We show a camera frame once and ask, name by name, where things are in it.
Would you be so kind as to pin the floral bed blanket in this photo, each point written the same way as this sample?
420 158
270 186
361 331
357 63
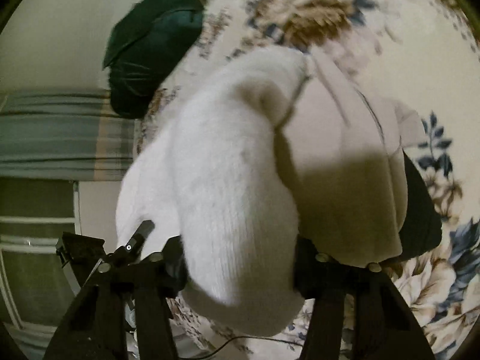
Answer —
424 53

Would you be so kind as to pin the folded black garment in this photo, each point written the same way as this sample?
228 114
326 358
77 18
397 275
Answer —
422 228

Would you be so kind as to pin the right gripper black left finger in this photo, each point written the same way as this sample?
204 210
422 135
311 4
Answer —
94 325

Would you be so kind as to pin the white beaded sweater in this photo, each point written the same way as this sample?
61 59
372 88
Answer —
210 177

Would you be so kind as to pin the window frame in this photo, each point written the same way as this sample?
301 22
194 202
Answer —
35 293

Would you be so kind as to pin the green striped curtain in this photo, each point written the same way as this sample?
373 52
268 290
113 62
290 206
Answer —
64 134

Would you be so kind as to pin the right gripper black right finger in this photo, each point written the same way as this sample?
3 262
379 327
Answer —
363 301

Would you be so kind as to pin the dark green pillow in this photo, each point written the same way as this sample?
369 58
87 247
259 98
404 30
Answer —
145 47

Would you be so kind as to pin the folded beige garment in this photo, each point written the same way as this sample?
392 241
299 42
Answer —
343 153

